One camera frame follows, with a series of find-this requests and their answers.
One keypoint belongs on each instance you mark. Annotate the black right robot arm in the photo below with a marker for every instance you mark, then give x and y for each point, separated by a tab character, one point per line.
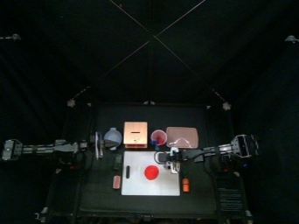
221	149

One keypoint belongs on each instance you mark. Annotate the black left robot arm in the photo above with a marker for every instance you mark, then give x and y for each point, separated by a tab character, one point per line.
38	148

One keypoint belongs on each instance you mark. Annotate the pale blue plastic bowl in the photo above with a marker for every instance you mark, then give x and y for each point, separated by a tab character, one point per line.
112	135

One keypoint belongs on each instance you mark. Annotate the clear plastic piece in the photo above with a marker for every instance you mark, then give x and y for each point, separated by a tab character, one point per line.
179	143

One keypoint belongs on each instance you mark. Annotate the small blue toy piece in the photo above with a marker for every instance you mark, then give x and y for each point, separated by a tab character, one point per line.
153	142

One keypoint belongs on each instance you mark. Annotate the pink square plastic tray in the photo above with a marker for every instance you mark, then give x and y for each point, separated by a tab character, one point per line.
183	134

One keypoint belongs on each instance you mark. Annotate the pink plastic cup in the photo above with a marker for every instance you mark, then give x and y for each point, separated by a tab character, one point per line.
159	137

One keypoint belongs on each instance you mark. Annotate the red tomato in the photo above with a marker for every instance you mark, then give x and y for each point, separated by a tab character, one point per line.
151	172

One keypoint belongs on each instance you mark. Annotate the dark green toy block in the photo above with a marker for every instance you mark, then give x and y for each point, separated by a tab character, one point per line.
117	162

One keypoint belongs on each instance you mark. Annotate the orange toy cylinder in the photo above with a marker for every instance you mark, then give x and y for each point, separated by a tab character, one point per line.
185	185

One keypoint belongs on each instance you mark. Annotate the wooden box with slot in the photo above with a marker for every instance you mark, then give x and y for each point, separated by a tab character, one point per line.
135	134

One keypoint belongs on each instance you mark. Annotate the white cutting board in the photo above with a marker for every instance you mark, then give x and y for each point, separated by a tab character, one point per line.
147	186

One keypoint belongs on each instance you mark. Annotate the pink rectangular toy block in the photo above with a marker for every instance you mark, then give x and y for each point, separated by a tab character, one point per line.
116	182

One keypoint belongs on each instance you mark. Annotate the white printed warning label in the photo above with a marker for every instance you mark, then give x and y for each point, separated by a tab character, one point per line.
229	199

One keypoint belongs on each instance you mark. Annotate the grey metal frame bracket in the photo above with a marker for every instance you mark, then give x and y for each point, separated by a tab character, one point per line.
225	106
70	102

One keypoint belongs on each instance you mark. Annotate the grey metal frame clamp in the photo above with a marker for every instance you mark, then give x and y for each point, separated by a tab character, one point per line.
13	37
291	38

